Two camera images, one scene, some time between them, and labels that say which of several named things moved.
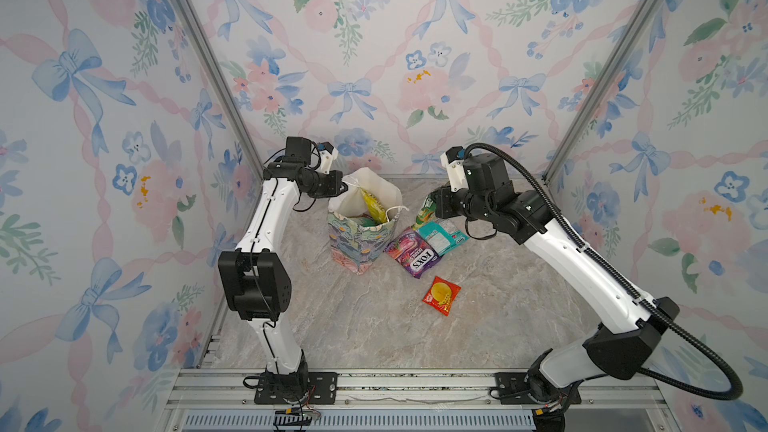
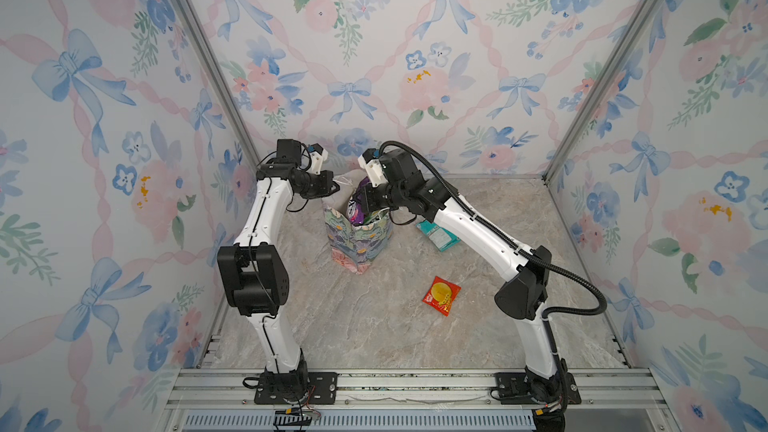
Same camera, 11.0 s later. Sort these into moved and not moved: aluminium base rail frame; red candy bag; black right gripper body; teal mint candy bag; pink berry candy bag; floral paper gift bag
Moved: black right gripper body; pink berry candy bag
Not moved: red candy bag; teal mint candy bag; aluminium base rail frame; floral paper gift bag
